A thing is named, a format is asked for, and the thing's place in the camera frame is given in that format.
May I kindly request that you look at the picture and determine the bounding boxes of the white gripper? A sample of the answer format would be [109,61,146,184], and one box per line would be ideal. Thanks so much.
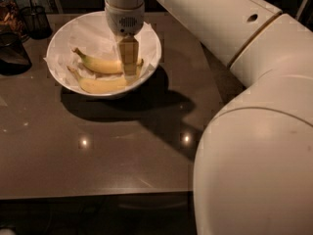
[105,2,145,76]

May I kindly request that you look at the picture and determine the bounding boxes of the glass jar with snacks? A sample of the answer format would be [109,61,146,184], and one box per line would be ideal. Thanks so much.
[0,0,28,41]

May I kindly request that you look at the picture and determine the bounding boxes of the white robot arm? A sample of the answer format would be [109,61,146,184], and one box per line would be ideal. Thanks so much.
[105,0,313,235]

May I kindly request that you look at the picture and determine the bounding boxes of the white bowl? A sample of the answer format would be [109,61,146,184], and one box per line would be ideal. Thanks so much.
[45,10,162,101]

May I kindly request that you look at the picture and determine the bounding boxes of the white paper lining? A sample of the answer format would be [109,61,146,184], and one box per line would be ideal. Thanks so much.
[43,17,158,88]

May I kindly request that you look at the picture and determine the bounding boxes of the dark glass container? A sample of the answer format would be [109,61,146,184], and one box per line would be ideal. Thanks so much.
[0,32,32,75]

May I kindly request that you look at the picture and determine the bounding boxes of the black mesh pen cup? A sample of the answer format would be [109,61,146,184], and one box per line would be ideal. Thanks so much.
[21,0,52,40]

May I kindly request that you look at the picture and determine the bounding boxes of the yellow banana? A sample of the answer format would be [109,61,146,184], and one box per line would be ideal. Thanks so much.
[67,66,139,94]
[71,47,144,75]

